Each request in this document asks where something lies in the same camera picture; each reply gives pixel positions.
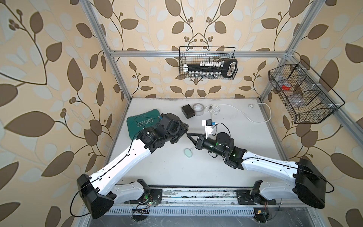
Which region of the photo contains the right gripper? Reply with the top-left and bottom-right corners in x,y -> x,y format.
188,132 -> 226,159

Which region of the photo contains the mint earbud case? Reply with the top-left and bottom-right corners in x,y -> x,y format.
184,148 -> 193,158

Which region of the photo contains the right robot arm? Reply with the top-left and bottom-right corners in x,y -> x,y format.
187,132 -> 328,209

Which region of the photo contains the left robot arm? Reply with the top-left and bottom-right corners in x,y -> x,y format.
76,113 -> 189,219

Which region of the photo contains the black box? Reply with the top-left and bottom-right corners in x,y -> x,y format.
181,105 -> 195,119

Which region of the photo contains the clear tape roll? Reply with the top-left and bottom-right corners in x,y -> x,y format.
192,103 -> 205,116

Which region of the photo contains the green tool case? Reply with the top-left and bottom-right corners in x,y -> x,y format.
126,109 -> 160,139

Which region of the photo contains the black white tool set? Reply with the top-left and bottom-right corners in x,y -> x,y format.
181,59 -> 238,79

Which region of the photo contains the red white item in basket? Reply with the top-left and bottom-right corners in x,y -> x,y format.
281,81 -> 292,91

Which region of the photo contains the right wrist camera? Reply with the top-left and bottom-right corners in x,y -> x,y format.
202,119 -> 216,139

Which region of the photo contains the white power strip cable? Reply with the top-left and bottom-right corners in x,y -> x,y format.
205,102 -> 272,124

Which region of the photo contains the back wire basket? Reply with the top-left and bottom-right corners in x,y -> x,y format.
178,46 -> 238,80

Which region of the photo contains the wire basket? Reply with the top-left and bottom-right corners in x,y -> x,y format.
268,59 -> 346,124
178,46 -> 238,80

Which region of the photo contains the right wire basket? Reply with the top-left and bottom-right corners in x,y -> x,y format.
268,59 -> 346,124

